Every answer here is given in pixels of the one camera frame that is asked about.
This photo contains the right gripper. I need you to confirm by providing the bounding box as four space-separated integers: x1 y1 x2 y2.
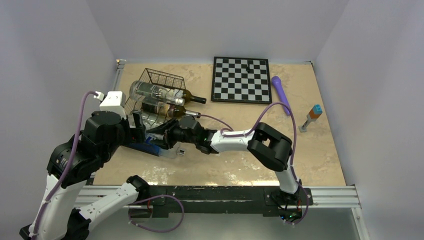
146 119 198 151

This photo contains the black wire wine rack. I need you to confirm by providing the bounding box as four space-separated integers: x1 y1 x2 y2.
124 68 185 121

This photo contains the blue square bottle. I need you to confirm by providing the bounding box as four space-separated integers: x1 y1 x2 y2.
125 142 186 159

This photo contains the green bottle grey neck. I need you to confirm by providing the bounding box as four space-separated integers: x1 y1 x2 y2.
141 102 201 118

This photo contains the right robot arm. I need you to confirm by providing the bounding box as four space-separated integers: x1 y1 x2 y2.
147 116 301 204

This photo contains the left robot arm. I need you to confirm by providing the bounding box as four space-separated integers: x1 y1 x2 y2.
19 111 151 240

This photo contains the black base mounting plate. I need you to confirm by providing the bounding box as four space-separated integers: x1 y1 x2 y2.
128 185 314 221

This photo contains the black white chessboard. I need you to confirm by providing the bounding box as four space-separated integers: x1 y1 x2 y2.
210 56 272 105

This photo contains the purple flashlight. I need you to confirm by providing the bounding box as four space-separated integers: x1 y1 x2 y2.
271 76 292 116

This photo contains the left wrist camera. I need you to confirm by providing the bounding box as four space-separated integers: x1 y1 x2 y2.
94 91 127 120

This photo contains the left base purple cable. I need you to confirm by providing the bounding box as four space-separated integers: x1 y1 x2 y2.
127 194 185 233

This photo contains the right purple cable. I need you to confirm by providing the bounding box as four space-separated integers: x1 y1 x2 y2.
198 101 311 226

